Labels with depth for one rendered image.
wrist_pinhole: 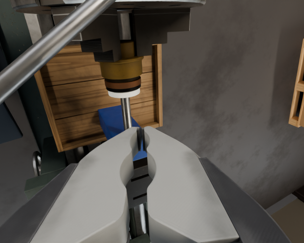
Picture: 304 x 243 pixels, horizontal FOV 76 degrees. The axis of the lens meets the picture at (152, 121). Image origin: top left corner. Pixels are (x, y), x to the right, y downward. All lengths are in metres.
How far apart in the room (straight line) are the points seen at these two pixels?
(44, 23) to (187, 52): 1.35
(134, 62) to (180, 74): 1.42
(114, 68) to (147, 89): 0.31
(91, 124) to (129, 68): 0.32
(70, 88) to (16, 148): 1.17
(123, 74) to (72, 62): 0.25
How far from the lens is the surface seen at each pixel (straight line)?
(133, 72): 0.38
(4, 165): 1.81
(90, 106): 0.63
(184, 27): 0.42
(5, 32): 0.95
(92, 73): 0.61
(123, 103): 0.43
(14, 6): 0.35
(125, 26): 0.64
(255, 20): 2.28
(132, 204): 0.80
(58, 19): 0.30
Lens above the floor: 1.48
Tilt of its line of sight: 55 degrees down
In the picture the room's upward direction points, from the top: 134 degrees clockwise
